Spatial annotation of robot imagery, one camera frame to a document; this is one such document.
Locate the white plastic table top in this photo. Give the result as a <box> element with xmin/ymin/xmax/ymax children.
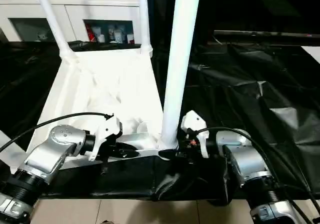
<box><xmin>9</xmin><ymin>43</ymin><xmax>180</xmax><ymax>174</ymax></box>

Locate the white plastic table leg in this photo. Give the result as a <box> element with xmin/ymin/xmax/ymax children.
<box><xmin>32</xmin><ymin>0</ymin><xmax>76</xmax><ymax>62</ymax></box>
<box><xmin>157</xmin><ymin>0</ymin><xmax>203</xmax><ymax>151</ymax></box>
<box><xmin>136</xmin><ymin>0</ymin><xmax>154</xmax><ymax>56</ymax></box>
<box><xmin>0</xmin><ymin>128</ymin><xmax>27</xmax><ymax>170</ymax></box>

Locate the black mat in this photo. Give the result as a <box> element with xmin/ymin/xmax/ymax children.
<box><xmin>0</xmin><ymin>40</ymin><xmax>320</xmax><ymax>209</ymax></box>

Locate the red carton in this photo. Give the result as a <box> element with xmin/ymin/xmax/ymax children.
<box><xmin>86</xmin><ymin>25</ymin><xmax>96</xmax><ymax>43</ymax></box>

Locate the blue upright panel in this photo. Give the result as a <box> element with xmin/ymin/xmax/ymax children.
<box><xmin>146</xmin><ymin>0</ymin><xmax>160</xmax><ymax>45</ymax></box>

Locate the dark metal bar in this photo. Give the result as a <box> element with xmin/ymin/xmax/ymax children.
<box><xmin>213</xmin><ymin>29</ymin><xmax>320</xmax><ymax>39</ymax></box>

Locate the white sideboard cabinet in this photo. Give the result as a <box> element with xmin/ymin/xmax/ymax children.
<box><xmin>0</xmin><ymin>0</ymin><xmax>151</xmax><ymax>45</ymax></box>

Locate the white paper sheet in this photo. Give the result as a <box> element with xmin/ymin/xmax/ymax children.
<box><xmin>301</xmin><ymin>45</ymin><xmax>320</xmax><ymax>64</ymax></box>

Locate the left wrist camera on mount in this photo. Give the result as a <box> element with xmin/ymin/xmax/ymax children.
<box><xmin>87</xmin><ymin>113</ymin><xmax>124</xmax><ymax>162</ymax></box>

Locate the black left camera cable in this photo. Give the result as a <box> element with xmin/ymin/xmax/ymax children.
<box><xmin>0</xmin><ymin>112</ymin><xmax>115</xmax><ymax>152</ymax></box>

